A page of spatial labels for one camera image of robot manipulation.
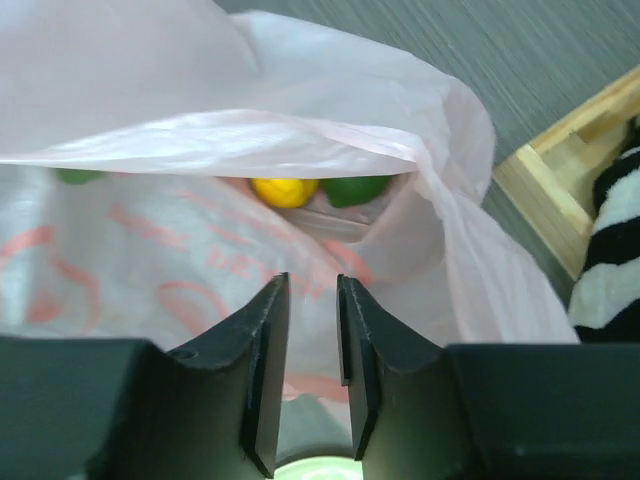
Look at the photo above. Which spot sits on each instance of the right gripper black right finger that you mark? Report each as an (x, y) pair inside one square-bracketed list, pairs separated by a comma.
[(483, 411)]

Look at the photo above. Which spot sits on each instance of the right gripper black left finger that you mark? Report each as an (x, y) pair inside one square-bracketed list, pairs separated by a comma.
[(125, 409)]

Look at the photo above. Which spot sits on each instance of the pink plastic bag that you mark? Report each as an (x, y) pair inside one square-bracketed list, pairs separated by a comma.
[(181, 104)]

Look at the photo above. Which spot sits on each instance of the fake yellow pear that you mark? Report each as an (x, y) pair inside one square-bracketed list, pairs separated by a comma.
[(285, 193)]

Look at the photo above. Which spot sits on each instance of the fake green lime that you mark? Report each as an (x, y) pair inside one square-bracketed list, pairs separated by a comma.
[(78, 177)]

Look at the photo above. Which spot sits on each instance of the cream and blue plate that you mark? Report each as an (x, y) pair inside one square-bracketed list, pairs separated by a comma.
[(320, 468)]

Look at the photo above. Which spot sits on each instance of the black white zebra garment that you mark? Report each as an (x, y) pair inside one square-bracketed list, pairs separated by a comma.
[(604, 304)]

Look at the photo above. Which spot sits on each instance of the wooden clothes rack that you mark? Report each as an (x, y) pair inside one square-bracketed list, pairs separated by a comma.
[(549, 179)]

